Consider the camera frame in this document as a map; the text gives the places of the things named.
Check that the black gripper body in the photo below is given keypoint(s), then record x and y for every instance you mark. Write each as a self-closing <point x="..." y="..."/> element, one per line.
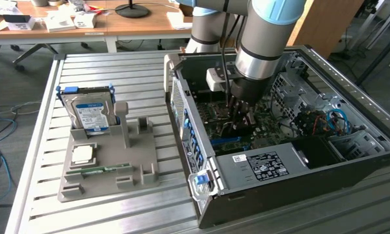
<point x="250" y="90"/>

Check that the graphics card with black fan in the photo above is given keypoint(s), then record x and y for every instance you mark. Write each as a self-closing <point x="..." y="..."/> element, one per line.
<point x="237" y="132"/>

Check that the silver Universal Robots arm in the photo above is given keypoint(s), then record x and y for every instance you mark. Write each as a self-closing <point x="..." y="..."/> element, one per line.
<point x="262" y="36"/>

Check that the CPU socket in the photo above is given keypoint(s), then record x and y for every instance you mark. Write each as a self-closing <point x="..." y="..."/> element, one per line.
<point x="217" y="111"/>

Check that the green motherboard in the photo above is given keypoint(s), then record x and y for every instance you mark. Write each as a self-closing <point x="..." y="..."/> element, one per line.
<point x="269" y="131"/>

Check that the blue expansion slot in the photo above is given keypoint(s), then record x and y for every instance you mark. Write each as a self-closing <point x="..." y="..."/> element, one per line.
<point x="225" y="141"/>

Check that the grey power supply unit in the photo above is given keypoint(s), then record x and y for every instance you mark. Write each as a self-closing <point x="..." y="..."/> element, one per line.
<point x="239" y="170"/>

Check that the black fan shroud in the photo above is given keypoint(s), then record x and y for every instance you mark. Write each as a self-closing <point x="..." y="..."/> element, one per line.
<point x="318" y="151"/>

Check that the blue case latch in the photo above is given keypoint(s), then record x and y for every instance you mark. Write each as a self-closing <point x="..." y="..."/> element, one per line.
<point x="202" y="180"/>

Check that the metal disk bay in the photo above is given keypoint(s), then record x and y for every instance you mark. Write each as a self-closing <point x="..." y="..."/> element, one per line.
<point x="356" y="146"/>

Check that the white paper stack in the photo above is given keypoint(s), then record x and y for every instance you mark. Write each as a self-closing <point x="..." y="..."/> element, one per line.
<point x="178" y="20"/>

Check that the open black PC case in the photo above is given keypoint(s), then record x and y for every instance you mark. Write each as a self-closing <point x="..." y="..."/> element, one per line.
<point x="295" y="195"/>

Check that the wooden cabinet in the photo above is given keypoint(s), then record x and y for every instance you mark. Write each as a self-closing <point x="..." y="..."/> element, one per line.
<point x="331" y="26"/>

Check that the brown cardboard box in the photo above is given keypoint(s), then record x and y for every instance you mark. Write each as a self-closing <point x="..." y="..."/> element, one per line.
<point x="185" y="10"/>

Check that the grey parts rack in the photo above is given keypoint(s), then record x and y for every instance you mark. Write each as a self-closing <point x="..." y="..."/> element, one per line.
<point x="117" y="151"/>

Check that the wooden desk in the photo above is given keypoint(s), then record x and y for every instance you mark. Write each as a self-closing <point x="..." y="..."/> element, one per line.
<point x="133" y="26"/>

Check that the hard disk in blue carrier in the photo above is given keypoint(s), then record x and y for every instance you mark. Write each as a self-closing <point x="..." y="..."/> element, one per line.
<point x="90" y="114"/>

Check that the green RAM stick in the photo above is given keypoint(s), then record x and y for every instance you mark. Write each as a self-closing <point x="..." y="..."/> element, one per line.
<point x="99" y="168"/>

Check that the black monitor stand base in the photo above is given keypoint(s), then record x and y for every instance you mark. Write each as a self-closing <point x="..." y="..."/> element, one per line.
<point x="131" y="11"/>

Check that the silver CPU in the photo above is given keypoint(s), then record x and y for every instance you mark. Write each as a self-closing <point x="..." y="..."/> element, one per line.
<point x="82" y="155"/>

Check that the small white printed box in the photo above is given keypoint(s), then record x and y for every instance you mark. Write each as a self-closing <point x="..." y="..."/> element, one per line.
<point x="85" y="21"/>

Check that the large white box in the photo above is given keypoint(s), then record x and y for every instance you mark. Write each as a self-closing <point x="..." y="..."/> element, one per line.
<point x="59" y="23"/>

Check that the tape roll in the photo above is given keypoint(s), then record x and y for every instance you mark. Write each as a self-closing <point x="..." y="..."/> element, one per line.
<point x="55" y="2"/>

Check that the grey metal cup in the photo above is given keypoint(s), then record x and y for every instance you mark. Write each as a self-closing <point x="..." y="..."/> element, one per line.
<point x="38" y="2"/>

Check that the white box with black lid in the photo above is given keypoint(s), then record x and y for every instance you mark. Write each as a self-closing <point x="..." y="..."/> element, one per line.
<point x="18" y="23"/>

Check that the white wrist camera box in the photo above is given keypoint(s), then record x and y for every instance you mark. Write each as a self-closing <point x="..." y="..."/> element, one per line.
<point x="215" y="81"/>

